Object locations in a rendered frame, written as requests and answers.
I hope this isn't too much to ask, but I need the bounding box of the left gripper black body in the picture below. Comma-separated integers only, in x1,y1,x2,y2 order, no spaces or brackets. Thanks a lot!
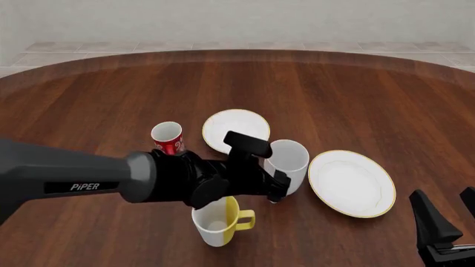
247,156,278,198

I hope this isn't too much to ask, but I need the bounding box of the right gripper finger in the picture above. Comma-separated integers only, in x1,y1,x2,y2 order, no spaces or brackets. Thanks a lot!
459,186,475,221
408,189,465,247

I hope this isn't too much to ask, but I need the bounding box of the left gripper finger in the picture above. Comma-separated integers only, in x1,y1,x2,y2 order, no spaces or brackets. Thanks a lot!
267,171,293,202

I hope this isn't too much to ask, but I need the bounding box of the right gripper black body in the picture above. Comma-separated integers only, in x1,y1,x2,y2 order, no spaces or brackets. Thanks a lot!
418,237,475,267

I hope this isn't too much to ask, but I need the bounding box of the small white gold-rimmed plate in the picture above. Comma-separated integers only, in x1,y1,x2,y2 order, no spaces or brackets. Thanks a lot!
201,108,272,156

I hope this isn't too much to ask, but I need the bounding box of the white and yellow mug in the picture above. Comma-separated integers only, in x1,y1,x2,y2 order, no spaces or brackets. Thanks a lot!
191,195,257,248

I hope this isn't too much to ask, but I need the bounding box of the large white gold-rimmed plate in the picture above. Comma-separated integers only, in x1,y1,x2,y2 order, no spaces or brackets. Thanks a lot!
307,149,397,219

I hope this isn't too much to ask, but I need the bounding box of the red mug with white print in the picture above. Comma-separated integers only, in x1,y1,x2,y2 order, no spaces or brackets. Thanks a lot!
150,120,187,156

